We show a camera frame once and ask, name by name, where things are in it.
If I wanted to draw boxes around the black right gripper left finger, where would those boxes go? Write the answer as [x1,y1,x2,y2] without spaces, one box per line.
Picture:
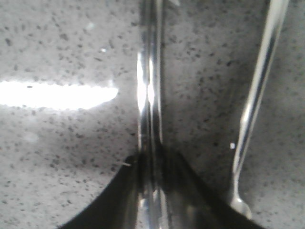
[60,156,138,229]

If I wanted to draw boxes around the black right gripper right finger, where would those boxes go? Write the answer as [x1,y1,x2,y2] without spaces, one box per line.
[157,145,260,229]

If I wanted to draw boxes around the steel chopstick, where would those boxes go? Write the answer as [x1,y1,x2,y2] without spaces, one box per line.
[148,0,170,229]
[137,0,155,229]

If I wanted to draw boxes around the steel spoon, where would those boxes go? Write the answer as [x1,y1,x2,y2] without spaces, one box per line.
[227,0,289,219]

